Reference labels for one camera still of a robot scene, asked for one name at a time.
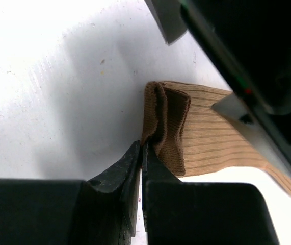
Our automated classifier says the brown sock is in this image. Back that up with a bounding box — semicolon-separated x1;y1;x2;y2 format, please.
141;81;291;196

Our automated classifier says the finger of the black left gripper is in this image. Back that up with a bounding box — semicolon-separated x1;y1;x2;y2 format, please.
145;0;187;45

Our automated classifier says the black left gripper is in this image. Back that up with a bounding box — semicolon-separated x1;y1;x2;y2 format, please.
180;1;291;178

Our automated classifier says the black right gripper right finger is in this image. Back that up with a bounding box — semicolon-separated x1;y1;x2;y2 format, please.
142;143;279;244

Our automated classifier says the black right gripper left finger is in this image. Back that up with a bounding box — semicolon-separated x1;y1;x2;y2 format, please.
0;141;141;244

